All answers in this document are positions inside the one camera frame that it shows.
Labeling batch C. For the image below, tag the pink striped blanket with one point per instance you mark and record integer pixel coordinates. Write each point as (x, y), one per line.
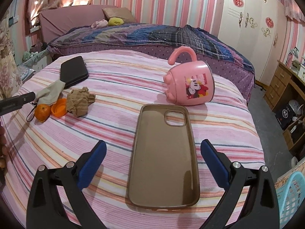
(114, 128)

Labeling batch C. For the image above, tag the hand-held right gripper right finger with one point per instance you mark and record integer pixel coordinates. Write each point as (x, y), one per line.
(214, 164)

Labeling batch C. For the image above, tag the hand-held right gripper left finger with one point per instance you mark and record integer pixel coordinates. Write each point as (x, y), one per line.
(94, 162)

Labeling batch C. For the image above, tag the wooden desk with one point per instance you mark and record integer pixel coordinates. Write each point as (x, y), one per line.
(277, 83)

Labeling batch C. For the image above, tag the tan pillow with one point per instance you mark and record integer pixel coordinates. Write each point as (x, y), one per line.
(118, 13)

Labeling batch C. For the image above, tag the grey sock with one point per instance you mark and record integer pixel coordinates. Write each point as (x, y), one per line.
(51, 91)

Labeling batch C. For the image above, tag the purple sofa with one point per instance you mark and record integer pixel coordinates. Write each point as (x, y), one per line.
(66, 19)

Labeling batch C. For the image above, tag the black box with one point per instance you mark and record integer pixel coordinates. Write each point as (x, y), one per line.
(284, 116)

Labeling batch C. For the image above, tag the pink sheer curtain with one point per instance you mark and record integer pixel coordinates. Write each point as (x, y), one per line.
(38, 2)

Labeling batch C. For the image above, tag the yellow plush toy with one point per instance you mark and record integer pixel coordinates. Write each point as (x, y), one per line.
(115, 21)

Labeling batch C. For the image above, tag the cardboard box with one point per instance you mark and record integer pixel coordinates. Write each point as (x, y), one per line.
(295, 133)

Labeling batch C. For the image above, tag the blue plastic basket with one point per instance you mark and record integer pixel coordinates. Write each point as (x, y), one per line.
(292, 195)

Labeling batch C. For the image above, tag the black rectangular case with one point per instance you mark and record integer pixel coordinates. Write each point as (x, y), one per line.
(73, 72)

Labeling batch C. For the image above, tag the cream wardrobe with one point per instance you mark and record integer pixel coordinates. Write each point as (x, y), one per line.
(252, 23)

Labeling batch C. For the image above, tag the purple blue striped quilt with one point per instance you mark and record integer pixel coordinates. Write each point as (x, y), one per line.
(147, 35)

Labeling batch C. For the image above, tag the brown phone case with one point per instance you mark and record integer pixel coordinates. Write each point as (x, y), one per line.
(162, 155)

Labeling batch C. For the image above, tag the desk lamp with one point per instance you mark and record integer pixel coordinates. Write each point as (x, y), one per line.
(294, 53)

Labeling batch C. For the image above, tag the floral curtain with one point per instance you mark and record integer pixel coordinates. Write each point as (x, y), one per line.
(8, 59)

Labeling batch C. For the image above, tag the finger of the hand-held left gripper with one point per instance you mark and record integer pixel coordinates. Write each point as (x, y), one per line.
(16, 103)

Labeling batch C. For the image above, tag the person's left hand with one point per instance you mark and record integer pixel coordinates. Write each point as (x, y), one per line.
(2, 148)

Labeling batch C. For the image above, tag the bedside clutter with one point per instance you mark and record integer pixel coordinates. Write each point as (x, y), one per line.
(33, 57)

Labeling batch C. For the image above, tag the tangerine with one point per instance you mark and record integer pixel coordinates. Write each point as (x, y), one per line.
(43, 112)

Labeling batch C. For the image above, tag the pink cartoon cup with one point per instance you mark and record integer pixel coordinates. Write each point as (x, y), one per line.
(188, 81)

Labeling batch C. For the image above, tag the pink plush toy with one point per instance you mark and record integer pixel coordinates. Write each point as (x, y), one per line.
(99, 23)

